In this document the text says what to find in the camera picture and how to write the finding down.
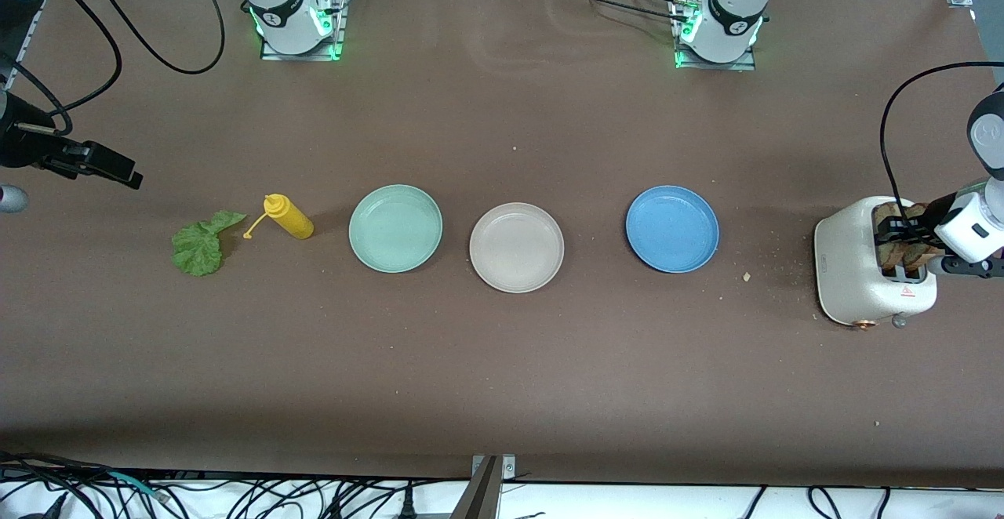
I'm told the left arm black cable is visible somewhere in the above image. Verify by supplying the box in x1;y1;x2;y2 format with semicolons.
879;60;1004;227

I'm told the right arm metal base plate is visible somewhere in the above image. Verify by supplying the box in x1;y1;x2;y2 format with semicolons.
259;0;347;62

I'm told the teal floor cable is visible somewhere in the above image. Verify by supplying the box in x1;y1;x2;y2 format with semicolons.
106;470;170;502

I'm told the beige round plate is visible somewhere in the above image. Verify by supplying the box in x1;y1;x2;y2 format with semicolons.
469;202;566;294

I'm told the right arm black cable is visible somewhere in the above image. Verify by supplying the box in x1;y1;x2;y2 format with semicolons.
0;0;227;137

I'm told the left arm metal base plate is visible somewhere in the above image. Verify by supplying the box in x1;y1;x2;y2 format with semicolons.
673;0;758;72

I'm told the yellow squeeze bottle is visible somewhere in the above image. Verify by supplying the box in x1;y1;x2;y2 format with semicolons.
243;194;315;241

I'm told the grey metal bar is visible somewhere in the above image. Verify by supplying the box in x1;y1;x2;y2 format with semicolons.
449;456;503;519

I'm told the metal table bracket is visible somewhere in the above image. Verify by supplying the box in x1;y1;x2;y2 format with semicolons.
471;454;517;481

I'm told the blue round plate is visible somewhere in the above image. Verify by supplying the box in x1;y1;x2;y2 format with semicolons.
625;185;720;274

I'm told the green lettuce leaf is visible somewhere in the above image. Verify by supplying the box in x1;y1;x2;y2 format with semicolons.
170;210;247;278

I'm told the brown bread slice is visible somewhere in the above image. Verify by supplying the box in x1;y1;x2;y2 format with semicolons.
902;202;947;270
876;201;911;273

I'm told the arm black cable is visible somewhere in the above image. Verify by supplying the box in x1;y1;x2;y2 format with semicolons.
0;0;227;137
879;60;1004;227

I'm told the mint green round plate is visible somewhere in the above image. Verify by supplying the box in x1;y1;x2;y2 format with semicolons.
348;184;444;274

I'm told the white two-slot toaster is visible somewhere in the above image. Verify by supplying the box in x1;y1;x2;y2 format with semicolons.
813;195;939;330

